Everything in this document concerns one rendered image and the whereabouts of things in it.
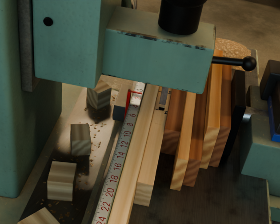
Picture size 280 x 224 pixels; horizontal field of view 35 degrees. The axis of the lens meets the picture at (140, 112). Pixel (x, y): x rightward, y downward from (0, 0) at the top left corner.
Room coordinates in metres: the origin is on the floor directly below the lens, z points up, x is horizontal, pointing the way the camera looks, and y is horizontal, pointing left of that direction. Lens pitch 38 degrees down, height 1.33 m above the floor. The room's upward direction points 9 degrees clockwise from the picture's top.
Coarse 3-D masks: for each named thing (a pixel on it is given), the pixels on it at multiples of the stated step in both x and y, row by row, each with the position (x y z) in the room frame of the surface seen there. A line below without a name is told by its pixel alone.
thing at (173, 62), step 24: (120, 24) 0.49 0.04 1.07; (144, 24) 0.50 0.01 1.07; (120, 48) 0.48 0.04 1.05; (144, 48) 0.48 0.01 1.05; (168, 48) 0.47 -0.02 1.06; (192, 48) 0.47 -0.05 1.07; (120, 72) 0.48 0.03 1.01; (144, 72) 0.48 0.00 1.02; (168, 72) 0.47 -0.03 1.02; (192, 72) 0.47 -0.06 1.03
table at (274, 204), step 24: (168, 168) 0.43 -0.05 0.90; (216, 168) 0.44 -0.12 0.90; (168, 192) 0.39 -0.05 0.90; (192, 192) 0.39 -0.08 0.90; (216, 192) 0.40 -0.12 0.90; (240, 192) 0.41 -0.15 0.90; (264, 192) 0.41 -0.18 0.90; (144, 216) 0.34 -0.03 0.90; (168, 216) 0.35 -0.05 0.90; (192, 216) 0.35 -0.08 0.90; (216, 216) 0.36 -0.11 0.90; (240, 216) 0.37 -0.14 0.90; (264, 216) 0.37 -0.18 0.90
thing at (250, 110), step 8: (240, 72) 0.55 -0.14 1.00; (232, 80) 0.55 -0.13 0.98; (240, 80) 0.53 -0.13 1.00; (232, 88) 0.53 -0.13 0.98; (240, 88) 0.51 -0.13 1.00; (232, 96) 0.51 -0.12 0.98; (240, 96) 0.49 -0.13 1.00; (232, 104) 0.49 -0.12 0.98; (240, 104) 0.47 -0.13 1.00; (232, 112) 0.47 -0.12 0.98; (240, 112) 0.47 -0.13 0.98; (248, 112) 0.50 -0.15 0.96; (256, 112) 0.50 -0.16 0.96; (264, 112) 0.51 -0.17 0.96; (232, 120) 0.47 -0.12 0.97; (240, 120) 0.47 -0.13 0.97; (248, 120) 0.50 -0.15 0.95; (232, 128) 0.47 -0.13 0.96; (232, 136) 0.47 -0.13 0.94; (232, 144) 0.47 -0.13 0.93; (224, 152) 0.47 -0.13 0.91
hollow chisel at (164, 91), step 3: (162, 87) 0.50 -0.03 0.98; (165, 87) 0.50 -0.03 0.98; (162, 90) 0.50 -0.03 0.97; (165, 90) 0.50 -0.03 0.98; (162, 93) 0.50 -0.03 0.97; (165, 93) 0.50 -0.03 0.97; (162, 96) 0.50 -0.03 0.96; (165, 96) 0.50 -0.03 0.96; (162, 99) 0.50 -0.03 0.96; (165, 99) 0.50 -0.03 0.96; (162, 102) 0.50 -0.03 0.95; (165, 102) 0.50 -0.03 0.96
